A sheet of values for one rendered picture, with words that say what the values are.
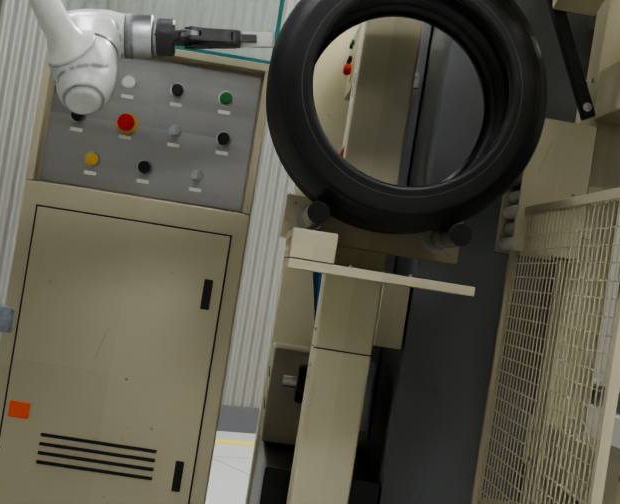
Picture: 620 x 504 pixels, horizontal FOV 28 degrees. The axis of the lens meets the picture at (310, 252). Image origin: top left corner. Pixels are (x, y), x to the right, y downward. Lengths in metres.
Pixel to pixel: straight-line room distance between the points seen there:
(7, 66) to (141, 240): 2.20
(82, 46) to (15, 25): 2.80
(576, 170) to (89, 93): 1.09
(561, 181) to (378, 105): 0.44
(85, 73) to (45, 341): 0.92
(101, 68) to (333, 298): 0.78
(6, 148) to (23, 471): 2.25
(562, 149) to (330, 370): 0.71
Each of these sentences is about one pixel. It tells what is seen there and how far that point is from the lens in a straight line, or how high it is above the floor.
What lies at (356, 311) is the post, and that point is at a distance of 2.80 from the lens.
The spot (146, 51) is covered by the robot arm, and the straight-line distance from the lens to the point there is 2.54.
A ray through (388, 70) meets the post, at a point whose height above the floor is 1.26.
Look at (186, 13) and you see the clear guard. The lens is 3.14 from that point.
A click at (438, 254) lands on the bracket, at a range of 2.80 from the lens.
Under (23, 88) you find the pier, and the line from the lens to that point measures 5.17.
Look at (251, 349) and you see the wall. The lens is 5.92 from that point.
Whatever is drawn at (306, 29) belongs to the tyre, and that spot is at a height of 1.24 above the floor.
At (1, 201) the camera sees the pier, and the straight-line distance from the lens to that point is 5.14.
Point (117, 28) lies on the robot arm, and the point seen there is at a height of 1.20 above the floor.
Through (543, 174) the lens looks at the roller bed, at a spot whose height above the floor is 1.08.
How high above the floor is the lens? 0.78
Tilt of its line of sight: 1 degrees up
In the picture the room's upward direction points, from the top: 9 degrees clockwise
